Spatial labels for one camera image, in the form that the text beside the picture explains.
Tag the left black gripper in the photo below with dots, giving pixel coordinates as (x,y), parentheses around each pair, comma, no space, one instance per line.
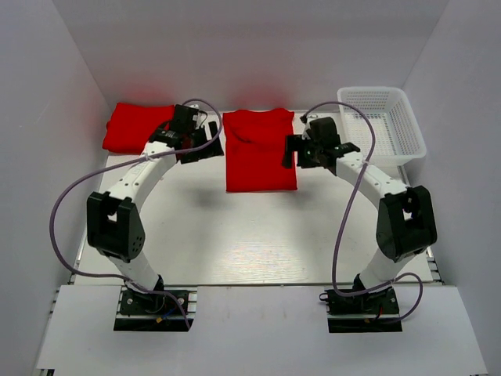
(210,150)

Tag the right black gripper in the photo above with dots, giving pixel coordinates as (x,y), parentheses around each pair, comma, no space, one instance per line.
(294,142)

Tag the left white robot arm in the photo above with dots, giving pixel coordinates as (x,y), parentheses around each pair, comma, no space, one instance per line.
(114,225)

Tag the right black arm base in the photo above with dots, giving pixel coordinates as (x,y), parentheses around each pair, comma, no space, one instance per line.
(369,313)

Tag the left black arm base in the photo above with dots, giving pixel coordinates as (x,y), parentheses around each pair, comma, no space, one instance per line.
(155,313)

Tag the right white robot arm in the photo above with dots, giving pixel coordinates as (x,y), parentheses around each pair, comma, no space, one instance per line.
(405,216)

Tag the folded red t-shirt stack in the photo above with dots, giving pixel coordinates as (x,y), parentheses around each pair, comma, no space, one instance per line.
(130,127)

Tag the white plastic mesh basket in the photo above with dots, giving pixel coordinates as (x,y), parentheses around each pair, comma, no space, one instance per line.
(383,117)

